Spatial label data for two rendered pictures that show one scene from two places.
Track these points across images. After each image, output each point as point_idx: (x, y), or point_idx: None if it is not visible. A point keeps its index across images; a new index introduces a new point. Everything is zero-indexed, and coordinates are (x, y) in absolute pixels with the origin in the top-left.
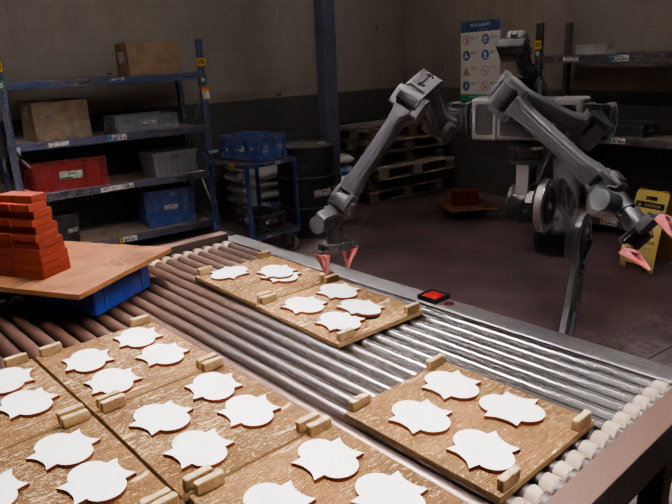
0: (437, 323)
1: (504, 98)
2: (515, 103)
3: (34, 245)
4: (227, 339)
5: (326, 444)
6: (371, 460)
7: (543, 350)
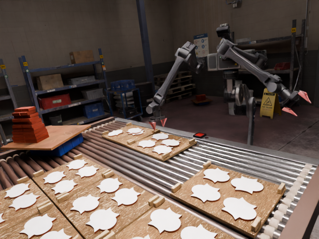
0: (203, 146)
1: (224, 49)
2: (229, 50)
3: (32, 129)
4: (115, 161)
5: (163, 211)
6: (186, 218)
7: (251, 154)
